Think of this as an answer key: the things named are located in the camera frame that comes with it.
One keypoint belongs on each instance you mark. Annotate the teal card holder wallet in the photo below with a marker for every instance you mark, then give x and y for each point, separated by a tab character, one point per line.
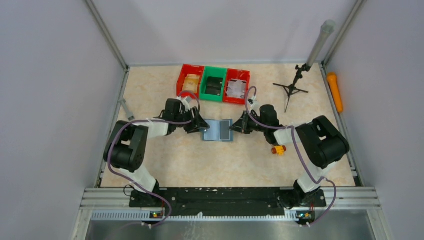
213	133

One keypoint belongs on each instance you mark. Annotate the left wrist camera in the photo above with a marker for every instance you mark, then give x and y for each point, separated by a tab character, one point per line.
185	103

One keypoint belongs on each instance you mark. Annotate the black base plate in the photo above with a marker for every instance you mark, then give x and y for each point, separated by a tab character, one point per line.
223	201

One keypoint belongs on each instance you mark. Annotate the green plastic bin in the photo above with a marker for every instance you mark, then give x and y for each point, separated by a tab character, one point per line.
212	84

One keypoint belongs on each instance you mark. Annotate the grey cylinder on tripod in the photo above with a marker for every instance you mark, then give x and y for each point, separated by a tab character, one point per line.
327	28

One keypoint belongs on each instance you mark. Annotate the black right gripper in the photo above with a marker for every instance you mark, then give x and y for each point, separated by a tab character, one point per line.
238	126

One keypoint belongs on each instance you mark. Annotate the orange flashlight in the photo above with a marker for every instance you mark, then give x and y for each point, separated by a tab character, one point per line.
333	85

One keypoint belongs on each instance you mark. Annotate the red bin with orange items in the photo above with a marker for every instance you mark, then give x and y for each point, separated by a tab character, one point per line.
189	79

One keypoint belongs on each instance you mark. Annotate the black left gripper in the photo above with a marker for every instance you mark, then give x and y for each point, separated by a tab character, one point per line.
200	124

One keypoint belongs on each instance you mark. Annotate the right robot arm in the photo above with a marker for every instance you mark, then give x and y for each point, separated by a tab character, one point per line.
318	144

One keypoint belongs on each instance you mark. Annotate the grey bracket tool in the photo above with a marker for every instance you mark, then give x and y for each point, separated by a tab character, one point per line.
128	113

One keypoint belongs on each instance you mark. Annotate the aluminium frame rail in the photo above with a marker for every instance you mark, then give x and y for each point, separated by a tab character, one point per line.
113	204

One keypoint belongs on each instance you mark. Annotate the red bin with clear bags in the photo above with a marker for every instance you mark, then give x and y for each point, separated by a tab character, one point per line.
236	86

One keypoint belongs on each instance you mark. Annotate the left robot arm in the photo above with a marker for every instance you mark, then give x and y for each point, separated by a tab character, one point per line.
126	147

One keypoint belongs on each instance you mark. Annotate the black mini tripod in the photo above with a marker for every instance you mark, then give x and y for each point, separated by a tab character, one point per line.
292	89

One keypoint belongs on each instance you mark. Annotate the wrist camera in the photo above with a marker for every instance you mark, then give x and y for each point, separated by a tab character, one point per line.
185	103
251	103

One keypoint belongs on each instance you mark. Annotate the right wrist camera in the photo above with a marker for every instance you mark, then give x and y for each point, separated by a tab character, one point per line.
251	103

